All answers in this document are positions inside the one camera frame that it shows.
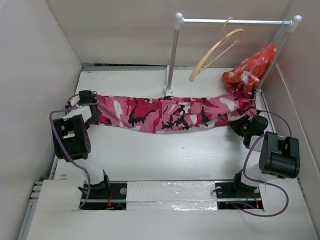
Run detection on pink camouflage trousers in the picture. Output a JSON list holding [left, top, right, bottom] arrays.
[[68, 90, 258, 135]]

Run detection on beige wooden hanger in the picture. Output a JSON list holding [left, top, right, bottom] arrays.
[[188, 16, 247, 82]]

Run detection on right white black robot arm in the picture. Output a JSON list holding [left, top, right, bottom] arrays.
[[229, 115, 301, 197]]

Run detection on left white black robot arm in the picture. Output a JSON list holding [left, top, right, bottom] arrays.
[[49, 90, 112, 199]]

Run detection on orange white patterned garment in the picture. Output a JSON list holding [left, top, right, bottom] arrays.
[[221, 43, 277, 93]]

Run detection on silver taped white panel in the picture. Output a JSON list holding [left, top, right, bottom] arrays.
[[126, 180, 218, 211]]

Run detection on white clothes rack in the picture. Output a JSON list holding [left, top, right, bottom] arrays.
[[163, 12, 302, 96]]

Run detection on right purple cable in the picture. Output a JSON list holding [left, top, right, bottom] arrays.
[[229, 109, 293, 218]]

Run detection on black mounting rail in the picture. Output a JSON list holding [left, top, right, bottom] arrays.
[[79, 180, 264, 211]]

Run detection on light blue wire hanger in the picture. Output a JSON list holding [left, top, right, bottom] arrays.
[[240, 21, 285, 91]]

